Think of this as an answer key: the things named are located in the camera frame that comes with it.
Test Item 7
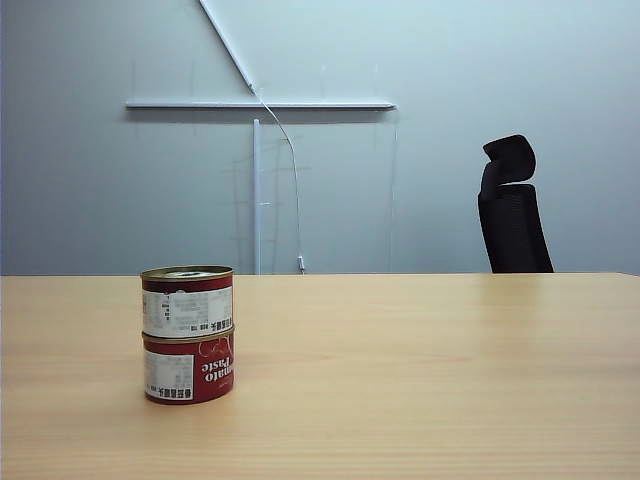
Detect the tomato can with white label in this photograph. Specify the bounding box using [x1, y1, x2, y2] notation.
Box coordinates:
[140, 265, 235, 338]

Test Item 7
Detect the red tomato paste can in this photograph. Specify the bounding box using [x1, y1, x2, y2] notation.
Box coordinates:
[142, 327, 236, 405]

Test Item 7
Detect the black mesh office chair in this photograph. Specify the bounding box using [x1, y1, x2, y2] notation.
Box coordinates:
[476, 134, 555, 274]

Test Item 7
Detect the vertical white wall conduit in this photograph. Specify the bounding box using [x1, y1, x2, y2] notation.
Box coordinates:
[252, 118, 262, 275]

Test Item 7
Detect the long horizontal white wall conduit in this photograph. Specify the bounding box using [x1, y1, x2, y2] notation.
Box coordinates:
[124, 98, 397, 112]

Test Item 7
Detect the diagonal white wall conduit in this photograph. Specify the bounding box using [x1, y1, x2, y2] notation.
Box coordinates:
[197, 0, 259, 92]

